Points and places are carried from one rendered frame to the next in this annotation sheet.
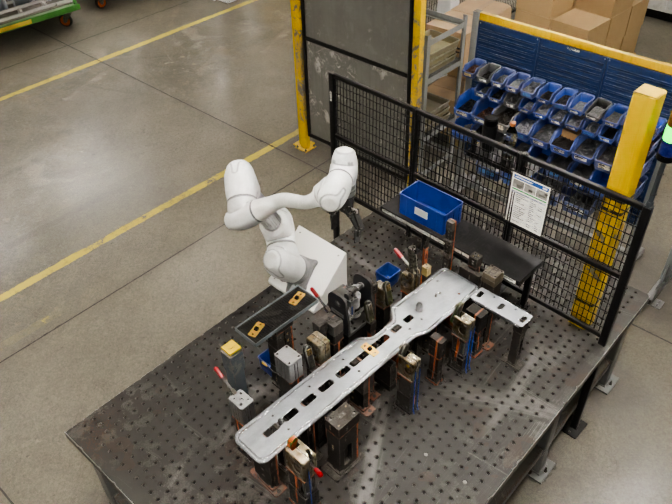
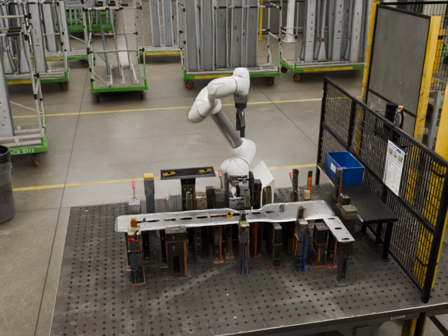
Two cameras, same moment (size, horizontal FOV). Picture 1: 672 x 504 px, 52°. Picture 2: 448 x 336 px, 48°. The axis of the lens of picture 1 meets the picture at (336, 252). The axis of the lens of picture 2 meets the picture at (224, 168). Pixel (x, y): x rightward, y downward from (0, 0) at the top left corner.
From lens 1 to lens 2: 1.89 m
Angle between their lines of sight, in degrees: 34
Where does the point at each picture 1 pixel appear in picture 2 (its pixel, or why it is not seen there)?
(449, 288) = (314, 209)
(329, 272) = not seen: hidden behind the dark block
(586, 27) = not seen: outside the picture
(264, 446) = (125, 226)
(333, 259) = (266, 181)
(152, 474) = (85, 237)
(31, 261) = (155, 171)
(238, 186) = (201, 95)
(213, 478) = (108, 251)
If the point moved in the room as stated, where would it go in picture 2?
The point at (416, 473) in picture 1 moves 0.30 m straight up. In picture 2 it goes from (211, 299) to (211, 255)
